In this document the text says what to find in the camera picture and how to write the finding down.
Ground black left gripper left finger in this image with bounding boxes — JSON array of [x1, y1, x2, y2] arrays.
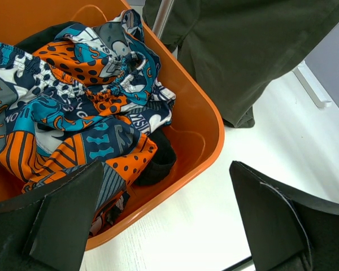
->
[[0, 161, 103, 270]]

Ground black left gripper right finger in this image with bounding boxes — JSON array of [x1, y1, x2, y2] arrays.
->
[[229, 161, 339, 270]]

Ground dark navy shorts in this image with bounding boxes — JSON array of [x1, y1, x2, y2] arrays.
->
[[15, 21, 177, 186]]

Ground colourful patterned shorts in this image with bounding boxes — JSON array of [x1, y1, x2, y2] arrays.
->
[[0, 10, 176, 236]]

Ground olive green shorts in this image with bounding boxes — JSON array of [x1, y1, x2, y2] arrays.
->
[[142, 0, 339, 128]]

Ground orange plastic basket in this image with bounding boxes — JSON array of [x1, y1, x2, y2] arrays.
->
[[0, 1, 224, 250]]

